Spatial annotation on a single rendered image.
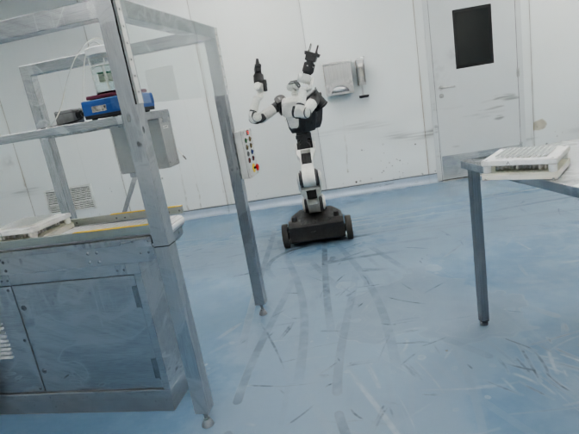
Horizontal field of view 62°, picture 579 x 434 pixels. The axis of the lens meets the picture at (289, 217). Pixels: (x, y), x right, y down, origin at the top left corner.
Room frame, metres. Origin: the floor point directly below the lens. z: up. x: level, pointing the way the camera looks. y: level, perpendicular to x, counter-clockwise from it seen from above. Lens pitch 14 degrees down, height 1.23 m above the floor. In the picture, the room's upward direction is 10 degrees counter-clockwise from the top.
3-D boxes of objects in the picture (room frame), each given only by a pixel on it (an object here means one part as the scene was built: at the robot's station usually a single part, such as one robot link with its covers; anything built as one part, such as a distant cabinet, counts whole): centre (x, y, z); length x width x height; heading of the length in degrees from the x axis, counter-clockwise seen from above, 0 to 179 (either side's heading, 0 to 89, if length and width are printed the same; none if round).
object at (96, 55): (1.93, 0.58, 1.44); 0.15 x 0.15 x 0.19
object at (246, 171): (2.69, 0.18, 0.96); 0.17 x 0.06 x 0.26; 167
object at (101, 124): (1.93, 0.76, 1.24); 0.62 x 0.38 x 0.04; 77
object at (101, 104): (1.94, 0.58, 1.30); 0.21 x 0.20 x 0.09; 167
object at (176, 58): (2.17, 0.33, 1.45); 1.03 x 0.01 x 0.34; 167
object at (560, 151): (1.71, -0.89, 0.88); 0.25 x 0.24 x 0.02; 140
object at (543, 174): (1.71, -0.89, 0.83); 0.24 x 0.24 x 0.02; 50
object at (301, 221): (4.08, -0.23, 0.19); 0.64 x 0.52 x 0.33; 175
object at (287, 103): (4.14, -0.26, 1.08); 0.34 x 0.30 x 0.36; 39
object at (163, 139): (2.02, 0.54, 1.13); 0.22 x 0.11 x 0.20; 77
